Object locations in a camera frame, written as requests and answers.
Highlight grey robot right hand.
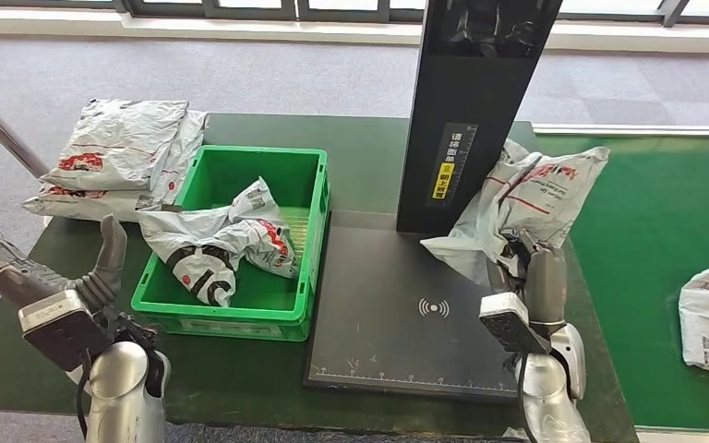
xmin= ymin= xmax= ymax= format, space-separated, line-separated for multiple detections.
xmin=486 ymin=234 xmax=570 ymax=329

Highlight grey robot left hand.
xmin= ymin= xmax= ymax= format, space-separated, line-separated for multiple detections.
xmin=0 ymin=201 xmax=129 ymax=317

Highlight grey parcel bag red print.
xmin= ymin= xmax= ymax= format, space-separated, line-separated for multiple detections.
xmin=41 ymin=99 xmax=190 ymax=193
xmin=22 ymin=110 xmax=209 ymax=223

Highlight green conveyor belt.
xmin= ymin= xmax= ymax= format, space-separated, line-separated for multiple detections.
xmin=535 ymin=133 xmax=709 ymax=432

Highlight dark green table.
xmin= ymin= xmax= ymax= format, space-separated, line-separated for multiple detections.
xmin=0 ymin=113 xmax=640 ymax=443

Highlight grey metal pole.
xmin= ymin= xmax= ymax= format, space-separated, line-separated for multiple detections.
xmin=0 ymin=78 xmax=50 ymax=180

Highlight black yellow label sticker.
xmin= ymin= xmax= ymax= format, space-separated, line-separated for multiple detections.
xmin=425 ymin=122 xmax=479 ymax=208

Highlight black scanner column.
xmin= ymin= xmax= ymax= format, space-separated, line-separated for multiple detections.
xmin=395 ymin=0 xmax=565 ymax=235

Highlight green plastic crate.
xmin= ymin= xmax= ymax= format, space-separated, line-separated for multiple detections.
xmin=131 ymin=144 xmax=331 ymax=343

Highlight white window sill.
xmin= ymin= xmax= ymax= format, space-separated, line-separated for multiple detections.
xmin=0 ymin=6 xmax=709 ymax=55

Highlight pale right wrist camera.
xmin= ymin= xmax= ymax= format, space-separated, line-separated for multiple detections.
xmin=478 ymin=292 xmax=553 ymax=357

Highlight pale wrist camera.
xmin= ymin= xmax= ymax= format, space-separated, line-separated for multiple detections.
xmin=478 ymin=292 xmax=553 ymax=357
xmin=18 ymin=289 xmax=111 ymax=373

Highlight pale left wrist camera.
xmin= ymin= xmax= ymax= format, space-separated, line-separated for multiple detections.
xmin=18 ymin=289 xmax=111 ymax=373

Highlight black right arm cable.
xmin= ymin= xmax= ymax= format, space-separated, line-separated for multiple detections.
xmin=515 ymin=351 xmax=540 ymax=443

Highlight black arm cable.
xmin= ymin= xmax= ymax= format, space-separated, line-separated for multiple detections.
xmin=515 ymin=351 xmax=540 ymax=443
xmin=75 ymin=348 xmax=94 ymax=441

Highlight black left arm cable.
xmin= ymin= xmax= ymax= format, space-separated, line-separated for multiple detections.
xmin=75 ymin=348 xmax=94 ymax=441

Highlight black scanner base plate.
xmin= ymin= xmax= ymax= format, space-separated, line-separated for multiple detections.
xmin=303 ymin=210 xmax=522 ymax=405

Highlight silver conveyor side rail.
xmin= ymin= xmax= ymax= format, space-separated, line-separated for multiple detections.
xmin=634 ymin=425 xmax=709 ymax=443
xmin=532 ymin=124 xmax=709 ymax=137

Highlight dark window frame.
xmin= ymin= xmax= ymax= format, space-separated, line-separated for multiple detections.
xmin=0 ymin=0 xmax=709 ymax=26

